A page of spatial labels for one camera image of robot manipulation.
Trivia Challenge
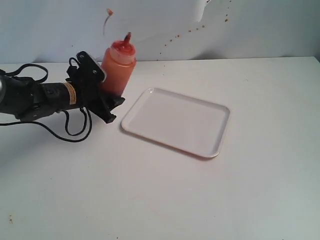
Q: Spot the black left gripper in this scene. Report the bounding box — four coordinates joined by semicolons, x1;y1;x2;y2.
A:
74;74;125;124

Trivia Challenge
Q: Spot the red sauce squeeze bottle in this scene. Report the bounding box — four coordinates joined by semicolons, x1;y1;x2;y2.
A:
100;32;137;97

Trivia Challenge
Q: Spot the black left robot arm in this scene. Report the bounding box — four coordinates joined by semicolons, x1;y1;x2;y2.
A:
0;69;124;123

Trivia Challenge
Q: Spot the white rectangular plastic tray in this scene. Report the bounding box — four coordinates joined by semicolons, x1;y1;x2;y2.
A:
121;87;231;159

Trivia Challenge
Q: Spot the white backdrop cloth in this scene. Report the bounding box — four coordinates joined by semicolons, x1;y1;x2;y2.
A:
0;0;320;63

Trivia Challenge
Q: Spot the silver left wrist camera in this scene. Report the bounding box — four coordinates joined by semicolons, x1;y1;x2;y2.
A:
66;51;107;85

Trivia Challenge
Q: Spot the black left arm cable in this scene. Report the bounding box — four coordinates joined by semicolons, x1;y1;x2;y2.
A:
0;57;93;143

